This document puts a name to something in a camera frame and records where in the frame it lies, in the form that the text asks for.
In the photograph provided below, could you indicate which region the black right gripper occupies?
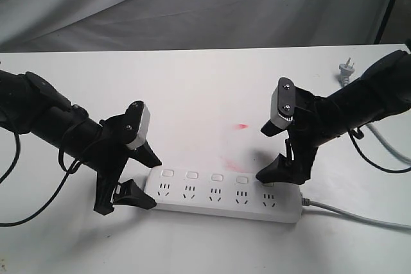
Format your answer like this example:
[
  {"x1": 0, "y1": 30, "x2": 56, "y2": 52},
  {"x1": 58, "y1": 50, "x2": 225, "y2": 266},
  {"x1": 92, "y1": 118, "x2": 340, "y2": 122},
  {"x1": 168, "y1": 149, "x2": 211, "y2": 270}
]
[{"x1": 256, "y1": 87, "x2": 327, "y2": 185}]

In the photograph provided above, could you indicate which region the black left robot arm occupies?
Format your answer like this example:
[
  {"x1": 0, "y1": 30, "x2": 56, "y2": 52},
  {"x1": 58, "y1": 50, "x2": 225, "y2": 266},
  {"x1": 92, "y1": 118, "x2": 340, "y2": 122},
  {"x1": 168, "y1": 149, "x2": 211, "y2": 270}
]
[{"x1": 1, "y1": 71, "x2": 161, "y2": 215}]

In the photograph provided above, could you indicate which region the white five-outlet power strip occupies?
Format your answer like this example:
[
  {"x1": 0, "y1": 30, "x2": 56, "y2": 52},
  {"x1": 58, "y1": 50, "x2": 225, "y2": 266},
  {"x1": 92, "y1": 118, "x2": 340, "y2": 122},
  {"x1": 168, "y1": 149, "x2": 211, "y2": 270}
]
[{"x1": 144, "y1": 167, "x2": 302, "y2": 224}]

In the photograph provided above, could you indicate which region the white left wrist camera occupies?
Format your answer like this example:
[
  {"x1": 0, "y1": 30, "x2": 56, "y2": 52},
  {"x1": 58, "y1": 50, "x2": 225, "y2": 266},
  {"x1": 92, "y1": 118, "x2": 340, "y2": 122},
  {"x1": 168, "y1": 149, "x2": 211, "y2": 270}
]
[{"x1": 127, "y1": 103, "x2": 150, "y2": 150}]

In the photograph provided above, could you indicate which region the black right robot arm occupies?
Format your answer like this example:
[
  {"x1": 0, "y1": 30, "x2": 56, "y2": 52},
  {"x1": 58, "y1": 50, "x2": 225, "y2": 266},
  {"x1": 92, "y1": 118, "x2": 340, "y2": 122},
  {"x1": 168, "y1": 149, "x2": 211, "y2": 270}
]
[{"x1": 256, "y1": 50, "x2": 410, "y2": 185}]

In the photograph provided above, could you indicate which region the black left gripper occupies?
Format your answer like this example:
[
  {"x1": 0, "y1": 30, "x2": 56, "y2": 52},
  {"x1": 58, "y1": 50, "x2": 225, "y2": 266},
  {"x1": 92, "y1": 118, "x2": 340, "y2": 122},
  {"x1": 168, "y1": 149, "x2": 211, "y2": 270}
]
[{"x1": 94, "y1": 101, "x2": 161, "y2": 215}]

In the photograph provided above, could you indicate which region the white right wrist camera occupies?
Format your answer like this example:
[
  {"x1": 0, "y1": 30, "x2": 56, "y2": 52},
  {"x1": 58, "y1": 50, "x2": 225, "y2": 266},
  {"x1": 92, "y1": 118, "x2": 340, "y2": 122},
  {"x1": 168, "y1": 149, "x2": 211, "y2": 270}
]
[{"x1": 270, "y1": 77, "x2": 296, "y2": 130}]

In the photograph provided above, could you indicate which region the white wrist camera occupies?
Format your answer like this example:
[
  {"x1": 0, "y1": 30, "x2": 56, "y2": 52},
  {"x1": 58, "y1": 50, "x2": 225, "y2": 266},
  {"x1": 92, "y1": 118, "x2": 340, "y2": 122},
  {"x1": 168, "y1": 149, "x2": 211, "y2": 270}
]
[
  {"x1": 270, "y1": 77, "x2": 296, "y2": 130},
  {"x1": 127, "y1": 103, "x2": 150, "y2": 150}
]

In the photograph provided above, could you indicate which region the grey plug with cable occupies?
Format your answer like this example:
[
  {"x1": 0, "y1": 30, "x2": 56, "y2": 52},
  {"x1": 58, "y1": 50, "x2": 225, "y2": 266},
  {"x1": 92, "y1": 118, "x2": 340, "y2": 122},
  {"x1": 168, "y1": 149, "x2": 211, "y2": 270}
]
[{"x1": 300, "y1": 56, "x2": 411, "y2": 232}]

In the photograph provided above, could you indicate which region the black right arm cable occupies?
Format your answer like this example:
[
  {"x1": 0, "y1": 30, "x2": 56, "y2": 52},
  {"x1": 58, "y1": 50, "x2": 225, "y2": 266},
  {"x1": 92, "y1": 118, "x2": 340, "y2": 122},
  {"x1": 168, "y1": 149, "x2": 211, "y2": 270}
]
[{"x1": 348, "y1": 128, "x2": 411, "y2": 173}]

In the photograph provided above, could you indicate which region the grey backdrop cloth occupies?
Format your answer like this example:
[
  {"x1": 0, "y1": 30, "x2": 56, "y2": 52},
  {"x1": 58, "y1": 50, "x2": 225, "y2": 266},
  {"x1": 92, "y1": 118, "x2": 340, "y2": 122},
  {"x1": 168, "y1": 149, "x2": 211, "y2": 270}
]
[{"x1": 1, "y1": 0, "x2": 389, "y2": 52}]

